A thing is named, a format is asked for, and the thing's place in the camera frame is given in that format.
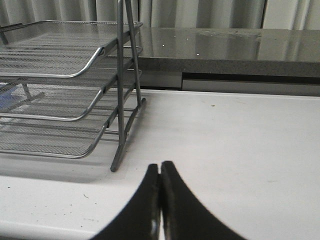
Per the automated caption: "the grey stone back counter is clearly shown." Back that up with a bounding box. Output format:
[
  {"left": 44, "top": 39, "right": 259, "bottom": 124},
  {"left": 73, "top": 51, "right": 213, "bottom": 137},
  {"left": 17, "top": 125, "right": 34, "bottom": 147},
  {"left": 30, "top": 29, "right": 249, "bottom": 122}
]
[{"left": 137, "top": 27, "right": 320, "bottom": 97}]

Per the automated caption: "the silver wire rack frame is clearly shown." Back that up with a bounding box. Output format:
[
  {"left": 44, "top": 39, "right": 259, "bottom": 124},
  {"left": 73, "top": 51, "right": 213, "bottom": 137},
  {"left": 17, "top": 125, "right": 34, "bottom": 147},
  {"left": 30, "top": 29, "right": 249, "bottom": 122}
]
[{"left": 0, "top": 0, "right": 147, "bottom": 173}]

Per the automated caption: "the silver mesh tray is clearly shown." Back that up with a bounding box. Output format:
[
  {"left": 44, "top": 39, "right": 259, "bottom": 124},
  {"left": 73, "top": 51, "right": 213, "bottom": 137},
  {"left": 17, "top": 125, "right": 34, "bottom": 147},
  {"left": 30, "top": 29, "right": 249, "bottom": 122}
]
[
  {"left": 0, "top": 110, "right": 119, "bottom": 159},
  {"left": 0, "top": 20, "right": 144, "bottom": 79},
  {"left": 0, "top": 68, "right": 119, "bottom": 122}
]

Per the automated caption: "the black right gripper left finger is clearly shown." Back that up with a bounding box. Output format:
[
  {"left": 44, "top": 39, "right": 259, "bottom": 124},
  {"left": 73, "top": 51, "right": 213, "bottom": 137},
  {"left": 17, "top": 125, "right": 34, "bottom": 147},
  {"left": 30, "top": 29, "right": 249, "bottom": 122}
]
[{"left": 93, "top": 164, "right": 160, "bottom": 240}]

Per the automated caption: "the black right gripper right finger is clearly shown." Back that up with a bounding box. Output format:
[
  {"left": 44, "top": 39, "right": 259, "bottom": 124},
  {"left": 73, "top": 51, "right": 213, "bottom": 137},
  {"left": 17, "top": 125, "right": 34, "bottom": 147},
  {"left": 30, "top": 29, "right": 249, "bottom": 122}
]
[{"left": 161, "top": 161, "right": 244, "bottom": 240}]

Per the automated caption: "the blue plastic tray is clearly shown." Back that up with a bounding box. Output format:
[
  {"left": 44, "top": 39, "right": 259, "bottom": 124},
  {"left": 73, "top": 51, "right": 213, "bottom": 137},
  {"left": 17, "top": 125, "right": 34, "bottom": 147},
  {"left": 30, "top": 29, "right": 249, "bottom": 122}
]
[{"left": 0, "top": 83, "right": 21, "bottom": 111}]

